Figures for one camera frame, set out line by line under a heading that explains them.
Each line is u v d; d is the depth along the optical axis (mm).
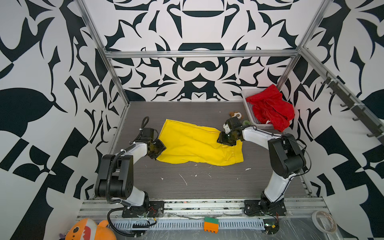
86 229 624
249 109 1029
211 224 688
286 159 495
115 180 442
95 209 766
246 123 1075
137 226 728
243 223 713
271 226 711
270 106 1021
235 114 1083
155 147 824
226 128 898
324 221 714
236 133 728
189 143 966
